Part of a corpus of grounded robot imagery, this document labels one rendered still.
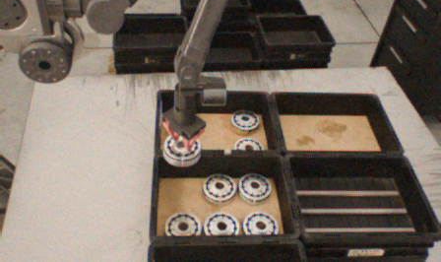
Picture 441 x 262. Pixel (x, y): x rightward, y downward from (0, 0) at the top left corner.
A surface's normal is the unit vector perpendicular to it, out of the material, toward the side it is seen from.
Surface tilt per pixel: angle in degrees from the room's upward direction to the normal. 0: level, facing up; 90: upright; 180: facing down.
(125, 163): 0
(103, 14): 74
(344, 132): 0
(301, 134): 0
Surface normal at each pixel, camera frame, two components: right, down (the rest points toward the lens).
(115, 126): 0.09, -0.73
